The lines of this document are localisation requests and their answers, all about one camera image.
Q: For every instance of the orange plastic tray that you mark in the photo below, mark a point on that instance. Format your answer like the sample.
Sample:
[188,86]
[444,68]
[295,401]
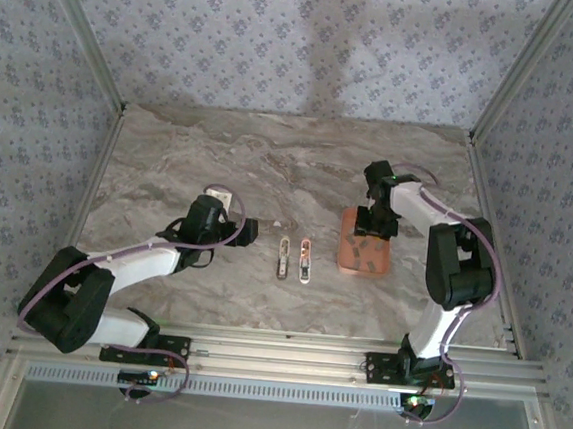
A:
[344,267]

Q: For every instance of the tan USB stick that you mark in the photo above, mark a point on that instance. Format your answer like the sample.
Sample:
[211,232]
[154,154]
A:
[282,269]

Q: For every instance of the pink mini stapler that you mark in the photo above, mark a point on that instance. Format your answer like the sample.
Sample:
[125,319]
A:
[305,274]

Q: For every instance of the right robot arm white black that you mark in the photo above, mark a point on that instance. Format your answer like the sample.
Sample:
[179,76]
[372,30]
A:
[457,269]

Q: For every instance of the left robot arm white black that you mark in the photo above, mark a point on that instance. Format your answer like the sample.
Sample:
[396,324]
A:
[142,262]

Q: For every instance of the small circuit board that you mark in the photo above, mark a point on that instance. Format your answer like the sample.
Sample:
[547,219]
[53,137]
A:
[137,376]
[418,401]

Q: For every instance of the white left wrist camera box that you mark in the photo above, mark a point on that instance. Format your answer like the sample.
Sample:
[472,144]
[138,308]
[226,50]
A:
[219,196]

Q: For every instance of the aluminium table side rail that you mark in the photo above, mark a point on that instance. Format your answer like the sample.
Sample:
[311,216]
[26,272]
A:
[484,191]
[84,207]

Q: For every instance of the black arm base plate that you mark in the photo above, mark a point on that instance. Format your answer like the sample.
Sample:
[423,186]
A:
[180,342]
[378,368]

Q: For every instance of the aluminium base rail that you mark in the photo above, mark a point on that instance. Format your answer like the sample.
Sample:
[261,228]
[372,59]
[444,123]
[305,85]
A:
[279,354]

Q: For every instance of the aluminium frame post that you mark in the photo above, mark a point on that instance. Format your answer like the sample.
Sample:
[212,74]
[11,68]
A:
[85,26]
[523,64]

